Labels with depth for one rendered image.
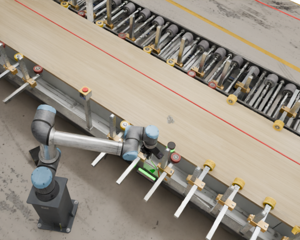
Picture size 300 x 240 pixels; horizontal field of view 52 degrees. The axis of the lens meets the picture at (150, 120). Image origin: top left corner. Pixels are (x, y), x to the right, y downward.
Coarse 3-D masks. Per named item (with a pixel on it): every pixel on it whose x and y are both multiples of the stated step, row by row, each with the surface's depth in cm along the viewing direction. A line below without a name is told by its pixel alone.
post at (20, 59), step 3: (18, 57) 262; (21, 57) 262; (18, 60) 264; (21, 60) 264; (21, 63) 265; (24, 63) 268; (21, 66) 268; (24, 66) 270; (21, 69) 272; (24, 69) 272; (24, 72) 274; (27, 72) 277; (24, 75) 278; (27, 75) 279; (24, 78) 282; (27, 78) 281; (30, 87) 292
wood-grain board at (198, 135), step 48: (0, 0) 334; (48, 0) 342; (48, 48) 299; (96, 48) 305; (96, 96) 271; (144, 96) 276; (192, 96) 281; (192, 144) 251; (240, 144) 255; (288, 144) 260; (240, 192) 231; (288, 192) 234
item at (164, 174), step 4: (172, 164) 244; (164, 172) 239; (160, 176) 237; (164, 176) 237; (160, 180) 235; (156, 184) 233; (152, 188) 231; (156, 188) 231; (148, 192) 228; (152, 192) 229; (148, 196) 227; (144, 200) 227
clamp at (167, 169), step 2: (158, 164) 241; (160, 164) 242; (158, 166) 241; (166, 166) 241; (160, 168) 240; (166, 168) 240; (168, 168) 240; (170, 168) 240; (160, 170) 242; (162, 170) 240; (164, 170) 239; (166, 170) 239; (168, 170) 239; (170, 170) 239; (172, 170) 239; (162, 172) 243; (166, 172) 239; (168, 172) 238; (172, 172) 238; (168, 174) 239; (170, 174) 237; (172, 174) 241; (168, 176) 241; (170, 176) 239
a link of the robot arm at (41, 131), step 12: (36, 132) 184; (48, 132) 183; (60, 132) 187; (48, 144) 185; (60, 144) 187; (72, 144) 186; (84, 144) 187; (96, 144) 188; (108, 144) 189; (120, 144) 190; (132, 144) 192; (132, 156) 189
